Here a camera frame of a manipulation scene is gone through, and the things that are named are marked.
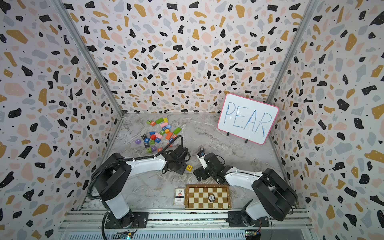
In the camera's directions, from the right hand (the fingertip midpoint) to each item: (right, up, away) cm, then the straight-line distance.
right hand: (200, 168), depth 89 cm
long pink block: (-29, +27, +25) cm, 47 cm away
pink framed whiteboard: (+31, +30, +12) cm, 45 cm away
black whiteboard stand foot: (+19, +19, +20) cm, 34 cm away
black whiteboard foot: (+31, +15, +15) cm, 38 cm away
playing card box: (-11, -13, -9) cm, 19 cm away
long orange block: (-23, +19, +19) cm, 35 cm away
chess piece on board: (+6, -12, -11) cm, 17 cm away
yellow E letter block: (-7, 0, +1) cm, 7 cm away
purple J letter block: (-44, +15, +14) cm, 48 cm away
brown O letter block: (-40, +18, +17) cm, 48 cm away
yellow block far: (-28, +30, +28) cm, 49 cm away
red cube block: (-34, +18, +17) cm, 42 cm away
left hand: (-10, 0, +2) cm, 10 cm away
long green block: (-18, +22, +22) cm, 36 cm away
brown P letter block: (+1, +10, +11) cm, 15 cm away
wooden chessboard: (+4, -12, -10) cm, 16 cm away
